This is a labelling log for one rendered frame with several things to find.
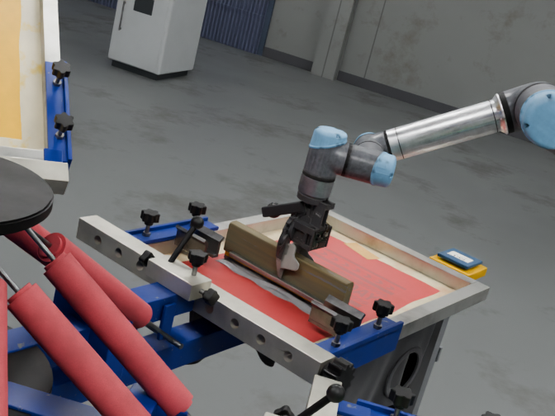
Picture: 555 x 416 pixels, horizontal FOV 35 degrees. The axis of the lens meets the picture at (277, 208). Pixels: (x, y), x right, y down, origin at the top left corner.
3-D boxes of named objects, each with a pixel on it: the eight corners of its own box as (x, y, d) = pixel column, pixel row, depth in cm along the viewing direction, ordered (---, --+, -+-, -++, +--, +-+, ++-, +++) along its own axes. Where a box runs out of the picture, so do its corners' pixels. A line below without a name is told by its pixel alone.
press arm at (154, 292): (172, 298, 180) (177, 276, 179) (192, 311, 177) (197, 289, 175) (107, 316, 167) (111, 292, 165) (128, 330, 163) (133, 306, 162)
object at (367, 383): (380, 399, 243) (417, 283, 232) (405, 415, 239) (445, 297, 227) (278, 455, 207) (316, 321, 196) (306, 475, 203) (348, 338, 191)
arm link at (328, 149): (351, 139, 189) (313, 129, 189) (338, 186, 192) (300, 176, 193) (352, 131, 196) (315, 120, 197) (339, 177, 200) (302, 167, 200)
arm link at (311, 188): (295, 172, 195) (316, 168, 202) (290, 191, 197) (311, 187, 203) (321, 184, 191) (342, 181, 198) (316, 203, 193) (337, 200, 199)
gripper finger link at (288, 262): (287, 287, 199) (301, 249, 197) (268, 276, 202) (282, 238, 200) (296, 286, 201) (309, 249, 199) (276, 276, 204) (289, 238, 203)
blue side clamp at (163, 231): (200, 240, 227) (206, 215, 224) (214, 248, 224) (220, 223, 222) (111, 259, 203) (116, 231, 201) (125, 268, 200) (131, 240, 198)
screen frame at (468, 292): (313, 215, 263) (316, 203, 262) (486, 300, 232) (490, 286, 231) (114, 257, 202) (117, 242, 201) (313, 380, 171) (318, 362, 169)
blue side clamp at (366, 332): (377, 339, 197) (385, 312, 195) (395, 350, 194) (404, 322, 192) (297, 375, 173) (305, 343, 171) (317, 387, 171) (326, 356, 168)
